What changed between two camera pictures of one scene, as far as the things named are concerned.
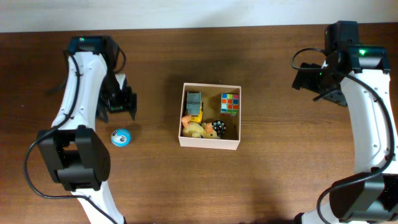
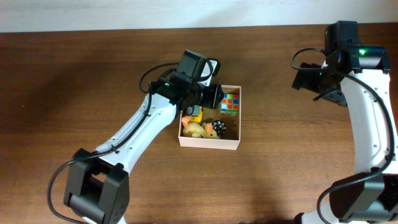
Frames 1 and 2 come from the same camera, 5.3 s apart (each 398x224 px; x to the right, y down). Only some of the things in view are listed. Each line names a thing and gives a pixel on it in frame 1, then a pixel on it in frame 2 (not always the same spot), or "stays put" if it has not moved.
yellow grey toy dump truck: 194,106 stays put
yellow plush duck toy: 194,130 stays put
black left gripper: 132,99 to 217,96
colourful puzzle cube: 229,104 stays put
